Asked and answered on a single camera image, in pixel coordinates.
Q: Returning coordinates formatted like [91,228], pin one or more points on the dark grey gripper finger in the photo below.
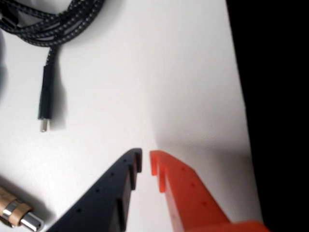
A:
[101,203]

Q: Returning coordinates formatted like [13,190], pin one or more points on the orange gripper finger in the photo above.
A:
[190,198]

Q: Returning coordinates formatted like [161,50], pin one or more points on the black fabric bag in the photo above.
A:
[277,96]

